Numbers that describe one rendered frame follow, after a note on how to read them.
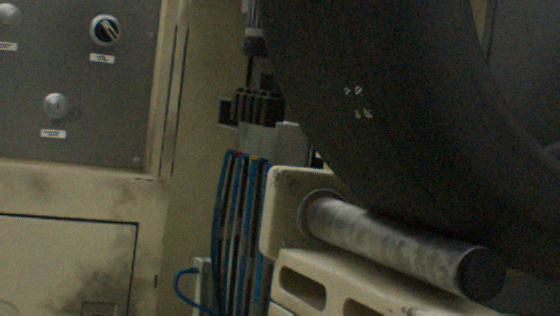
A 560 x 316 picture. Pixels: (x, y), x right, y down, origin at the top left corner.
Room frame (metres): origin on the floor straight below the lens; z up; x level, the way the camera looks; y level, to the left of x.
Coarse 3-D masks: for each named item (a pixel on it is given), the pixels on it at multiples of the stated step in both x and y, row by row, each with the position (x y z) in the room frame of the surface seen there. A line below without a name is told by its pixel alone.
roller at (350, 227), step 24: (312, 216) 1.31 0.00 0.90; (336, 216) 1.26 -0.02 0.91; (360, 216) 1.22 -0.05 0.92; (384, 216) 1.20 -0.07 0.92; (336, 240) 1.26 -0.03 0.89; (360, 240) 1.20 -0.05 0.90; (384, 240) 1.15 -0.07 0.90; (408, 240) 1.11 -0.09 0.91; (432, 240) 1.09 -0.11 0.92; (456, 240) 1.07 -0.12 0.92; (384, 264) 1.17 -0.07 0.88; (408, 264) 1.11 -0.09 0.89; (432, 264) 1.06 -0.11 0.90; (456, 264) 1.03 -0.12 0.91; (480, 264) 1.02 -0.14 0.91; (504, 264) 1.04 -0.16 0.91; (456, 288) 1.03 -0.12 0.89; (480, 288) 1.03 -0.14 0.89
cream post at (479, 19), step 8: (472, 0) 1.43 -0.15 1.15; (480, 0) 1.43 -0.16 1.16; (472, 8) 1.43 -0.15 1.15; (480, 8) 1.43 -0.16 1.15; (480, 16) 1.44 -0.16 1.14; (480, 24) 1.44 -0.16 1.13; (480, 32) 1.44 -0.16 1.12; (480, 40) 1.44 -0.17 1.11; (328, 168) 1.48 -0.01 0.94; (440, 288) 1.43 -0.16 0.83
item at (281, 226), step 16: (272, 176) 1.33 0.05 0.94; (288, 176) 1.33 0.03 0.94; (304, 176) 1.33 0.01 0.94; (320, 176) 1.34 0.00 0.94; (336, 176) 1.35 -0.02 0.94; (272, 192) 1.33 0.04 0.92; (288, 192) 1.33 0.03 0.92; (304, 192) 1.34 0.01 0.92; (320, 192) 1.34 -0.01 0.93; (336, 192) 1.35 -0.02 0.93; (352, 192) 1.36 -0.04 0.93; (272, 208) 1.32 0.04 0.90; (288, 208) 1.33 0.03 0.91; (304, 208) 1.33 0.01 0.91; (368, 208) 1.37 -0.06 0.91; (272, 224) 1.32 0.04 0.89; (288, 224) 1.33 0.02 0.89; (304, 224) 1.33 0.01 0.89; (272, 240) 1.32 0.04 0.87; (288, 240) 1.33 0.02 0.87; (304, 240) 1.34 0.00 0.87; (320, 240) 1.34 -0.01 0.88; (272, 256) 1.33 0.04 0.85; (512, 272) 1.44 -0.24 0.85
